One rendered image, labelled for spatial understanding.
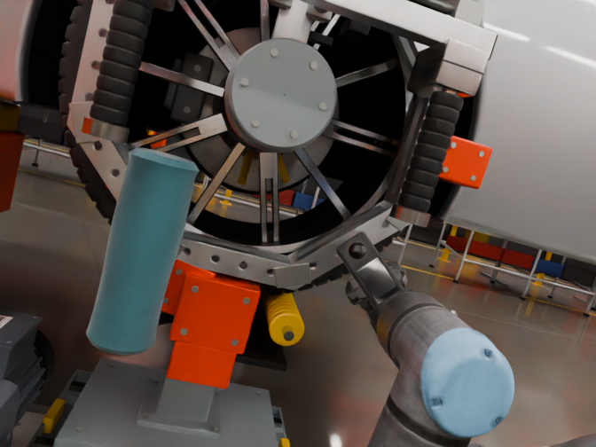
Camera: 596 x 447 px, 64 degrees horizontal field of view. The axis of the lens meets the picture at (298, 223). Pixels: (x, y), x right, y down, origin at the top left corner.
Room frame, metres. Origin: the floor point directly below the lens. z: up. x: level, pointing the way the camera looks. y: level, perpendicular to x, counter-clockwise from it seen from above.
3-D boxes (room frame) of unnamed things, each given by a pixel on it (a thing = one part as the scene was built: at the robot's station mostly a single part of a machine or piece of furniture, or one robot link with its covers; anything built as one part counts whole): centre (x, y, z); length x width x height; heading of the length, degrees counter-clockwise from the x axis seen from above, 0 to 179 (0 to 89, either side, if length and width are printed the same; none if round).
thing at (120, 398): (0.91, 0.12, 0.32); 0.40 x 0.30 x 0.28; 101
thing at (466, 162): (0.81, -0.22, 0.85); 0.09 x 0.08 x 0.07; 101
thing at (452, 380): (0.48, -0.19, 0.62); 0.12 x 0.09 x 0.10; 11
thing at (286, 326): (0.87, -0.01, 0.51); 0.29 x 0.06 x 0.06; 11
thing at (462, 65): (0.58, -0.11, 0.93); 0.09 x 0.05 x 0.05; 11
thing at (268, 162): (0.91, 0.12, 0.85); 0.50 x 0.23 x 0.50; 101
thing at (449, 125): (0.55, -0.12, 0.83); 0.04 x 0.04 x 0.16
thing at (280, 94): (0.68, 0.08, 0.85); 0.21 x 0.14 x 0.14; 11
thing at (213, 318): (0.78, 0.10, 0.48); 0.16 x 0.12 x 0.17; 11
